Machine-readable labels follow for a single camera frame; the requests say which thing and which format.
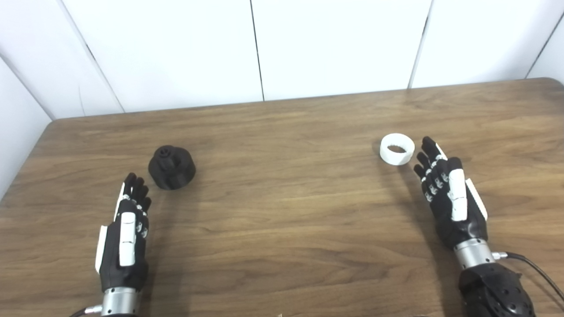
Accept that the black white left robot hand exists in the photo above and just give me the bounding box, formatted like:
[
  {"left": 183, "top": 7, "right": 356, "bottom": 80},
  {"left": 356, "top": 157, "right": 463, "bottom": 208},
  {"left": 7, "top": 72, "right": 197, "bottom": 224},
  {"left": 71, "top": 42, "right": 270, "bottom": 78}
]
[{"left": 95, "top": 173, "right": 152, "bottom": 292}]

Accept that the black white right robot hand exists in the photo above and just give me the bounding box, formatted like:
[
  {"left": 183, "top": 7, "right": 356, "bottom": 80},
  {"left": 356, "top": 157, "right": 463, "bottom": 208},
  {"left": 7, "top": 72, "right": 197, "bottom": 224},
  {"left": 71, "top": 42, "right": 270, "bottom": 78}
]
[{"left": 413, "top": 136, "right": 489, "bottom": 251}]

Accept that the round black plastic part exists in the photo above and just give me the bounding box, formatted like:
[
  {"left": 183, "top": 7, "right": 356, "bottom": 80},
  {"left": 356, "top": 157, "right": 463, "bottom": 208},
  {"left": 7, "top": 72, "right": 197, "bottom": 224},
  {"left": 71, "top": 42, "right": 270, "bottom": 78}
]
[{"left": 148, "top": 145, "right": 196, "bottom": 191}]

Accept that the white toothed plastic ring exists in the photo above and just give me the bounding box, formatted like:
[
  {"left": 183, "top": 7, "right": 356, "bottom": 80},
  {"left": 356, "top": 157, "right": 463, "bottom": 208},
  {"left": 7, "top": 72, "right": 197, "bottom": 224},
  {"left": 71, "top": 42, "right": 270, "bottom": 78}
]
[{"left": 380, "top": 133, "right": 415, "bottom": 166}]

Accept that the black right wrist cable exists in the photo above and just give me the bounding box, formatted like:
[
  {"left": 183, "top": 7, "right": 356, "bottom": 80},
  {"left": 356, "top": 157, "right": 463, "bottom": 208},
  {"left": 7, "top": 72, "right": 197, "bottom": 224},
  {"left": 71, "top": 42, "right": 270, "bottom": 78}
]
[{"left": 493, "top": 251, "right": 564, "bottom": 304}]

